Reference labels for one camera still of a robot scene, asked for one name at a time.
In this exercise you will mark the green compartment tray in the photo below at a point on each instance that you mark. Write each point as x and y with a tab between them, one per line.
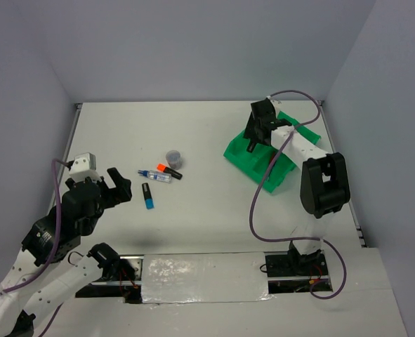
254	164

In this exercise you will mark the aluminium table edge rail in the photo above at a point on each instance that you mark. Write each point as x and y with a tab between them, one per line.
77	112

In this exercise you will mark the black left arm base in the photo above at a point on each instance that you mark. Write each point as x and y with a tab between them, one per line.
121	276

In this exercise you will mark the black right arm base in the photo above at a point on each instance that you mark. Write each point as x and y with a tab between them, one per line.
291	272

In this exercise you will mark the right aluminium table rail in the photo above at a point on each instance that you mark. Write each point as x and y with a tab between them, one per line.
341	175

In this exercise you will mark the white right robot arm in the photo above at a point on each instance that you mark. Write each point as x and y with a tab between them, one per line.
324	187

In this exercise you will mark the silver tape sheet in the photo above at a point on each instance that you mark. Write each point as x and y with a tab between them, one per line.
204	278

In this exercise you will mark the clear blue-capped spray bottle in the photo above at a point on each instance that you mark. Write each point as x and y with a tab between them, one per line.
155	175

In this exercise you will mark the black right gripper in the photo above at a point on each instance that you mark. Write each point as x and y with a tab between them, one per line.
249	130

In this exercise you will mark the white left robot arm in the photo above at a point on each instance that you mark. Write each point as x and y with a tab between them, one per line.
26	298

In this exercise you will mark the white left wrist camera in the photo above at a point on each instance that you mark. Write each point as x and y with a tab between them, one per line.
84	166

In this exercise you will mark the orange-capped black highlighter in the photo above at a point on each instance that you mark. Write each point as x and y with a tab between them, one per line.
167	170

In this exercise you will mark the blue-capped black highlighter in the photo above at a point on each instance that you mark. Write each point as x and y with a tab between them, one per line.
149	203

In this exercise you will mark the clear jar of paper clips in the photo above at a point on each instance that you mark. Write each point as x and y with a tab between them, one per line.
174	159

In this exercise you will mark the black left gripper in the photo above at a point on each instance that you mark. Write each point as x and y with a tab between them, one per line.
119	194

